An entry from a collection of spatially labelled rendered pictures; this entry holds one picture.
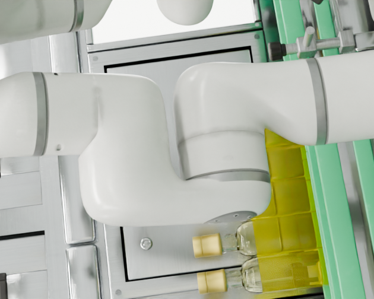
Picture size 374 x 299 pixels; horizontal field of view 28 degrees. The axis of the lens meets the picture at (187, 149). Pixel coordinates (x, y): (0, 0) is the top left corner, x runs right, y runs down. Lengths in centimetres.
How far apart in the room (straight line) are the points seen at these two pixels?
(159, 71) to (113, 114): 68
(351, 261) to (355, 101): 34
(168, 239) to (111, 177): 62
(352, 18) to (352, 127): 48
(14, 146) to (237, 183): 22
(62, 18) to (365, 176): 49
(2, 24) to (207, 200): 29
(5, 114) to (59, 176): 67
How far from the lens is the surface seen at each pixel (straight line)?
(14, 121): 72
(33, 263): 140
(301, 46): 111
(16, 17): 83
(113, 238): 133
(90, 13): 86
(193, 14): 95
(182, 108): 79
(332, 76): 79
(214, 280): 117
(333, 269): 114
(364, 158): 110
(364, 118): 79
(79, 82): 74
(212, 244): 118
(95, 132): 74
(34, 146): 74
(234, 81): 78
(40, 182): 143
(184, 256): 132
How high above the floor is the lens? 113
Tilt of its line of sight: 1 degrees up
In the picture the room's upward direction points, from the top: 98 degrees counter-clockwise
